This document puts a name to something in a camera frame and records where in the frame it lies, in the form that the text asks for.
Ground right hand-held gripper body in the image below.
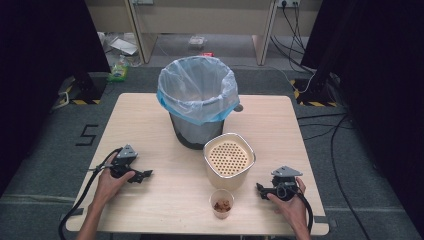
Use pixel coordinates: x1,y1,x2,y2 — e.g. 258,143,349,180
270,165,304,202

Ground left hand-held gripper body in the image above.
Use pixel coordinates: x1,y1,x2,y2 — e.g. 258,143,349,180
109,144,139,179

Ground person's right hand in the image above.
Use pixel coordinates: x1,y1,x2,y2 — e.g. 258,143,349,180
266,176,308,232

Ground person's left hand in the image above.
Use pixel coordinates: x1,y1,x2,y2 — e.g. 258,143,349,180
92,153,136,205

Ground beige container with perforated strainer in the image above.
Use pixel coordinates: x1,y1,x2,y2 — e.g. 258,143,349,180
202,132,257,192

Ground clear plastic cup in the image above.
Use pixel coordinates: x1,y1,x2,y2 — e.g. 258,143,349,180
208,188,235,220

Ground brown food scraps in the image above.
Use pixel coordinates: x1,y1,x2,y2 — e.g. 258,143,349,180
213,199,232,213

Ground grey trash bin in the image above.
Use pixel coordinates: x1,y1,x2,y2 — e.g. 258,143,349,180
168,112,225,151

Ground black stand base striped tape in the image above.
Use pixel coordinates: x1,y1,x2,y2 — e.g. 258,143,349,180
289,71,338,108
50,71,108,112

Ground green packet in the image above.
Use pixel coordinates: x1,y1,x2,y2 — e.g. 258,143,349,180
107,54,130,83

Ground translucent blue bin bag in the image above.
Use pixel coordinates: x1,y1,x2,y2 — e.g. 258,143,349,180
156,55,241,127

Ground white plastic sheet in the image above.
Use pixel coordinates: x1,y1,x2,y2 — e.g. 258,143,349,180
109,36,139,56

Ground black curtain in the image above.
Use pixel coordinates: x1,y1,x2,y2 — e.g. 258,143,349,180
0,0,112,198
300,0,424,231

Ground clear plastic box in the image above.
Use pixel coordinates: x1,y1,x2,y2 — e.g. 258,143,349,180
187,35,208,48

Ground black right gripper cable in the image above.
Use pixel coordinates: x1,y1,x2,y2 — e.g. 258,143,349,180
276,182,315,235

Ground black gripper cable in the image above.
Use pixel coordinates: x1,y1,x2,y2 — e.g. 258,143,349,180
57,147,123,240
276,182,315,235

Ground black floor cable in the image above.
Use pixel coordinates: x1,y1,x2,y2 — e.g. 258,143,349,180
296,112,373,240

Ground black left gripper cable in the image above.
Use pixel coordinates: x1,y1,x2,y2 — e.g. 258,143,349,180
57,147,123,240

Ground white cable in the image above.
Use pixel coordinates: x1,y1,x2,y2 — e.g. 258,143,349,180
229,63,317,95

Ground black power cables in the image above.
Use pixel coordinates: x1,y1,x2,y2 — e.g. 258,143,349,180
269,2,316,74

